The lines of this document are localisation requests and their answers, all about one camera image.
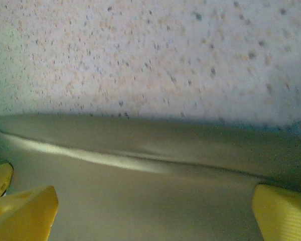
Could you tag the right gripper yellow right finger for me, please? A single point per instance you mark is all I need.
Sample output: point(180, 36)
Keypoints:
point(283, 216)

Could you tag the khaki skirt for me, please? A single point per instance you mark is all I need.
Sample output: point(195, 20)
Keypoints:
point(150, 200)

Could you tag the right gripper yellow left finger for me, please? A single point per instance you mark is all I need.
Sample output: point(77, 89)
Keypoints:
point(22, 216)

